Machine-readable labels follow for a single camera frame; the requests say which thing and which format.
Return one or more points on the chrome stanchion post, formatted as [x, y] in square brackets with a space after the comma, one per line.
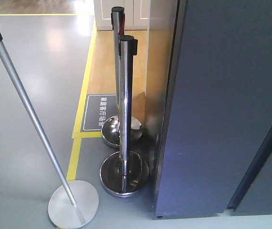
[124, 173]
[110, 130]

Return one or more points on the far chrome stanchion post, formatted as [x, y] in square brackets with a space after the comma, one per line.
[110, 130]

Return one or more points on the near chrome stanchion post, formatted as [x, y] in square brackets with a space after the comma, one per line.
[124, 173]

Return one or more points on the white cabinet doors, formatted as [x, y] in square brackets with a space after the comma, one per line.
[135, 13]

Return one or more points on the dark grey fridge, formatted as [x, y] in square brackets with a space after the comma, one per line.
[254, 193]

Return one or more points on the dark floor sign sticker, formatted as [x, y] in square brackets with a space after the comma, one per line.
[98, 108]

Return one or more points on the silver stand with round base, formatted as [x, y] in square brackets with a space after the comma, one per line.
[74, 204]

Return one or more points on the white fridge door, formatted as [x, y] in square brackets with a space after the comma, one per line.
[221, 106]

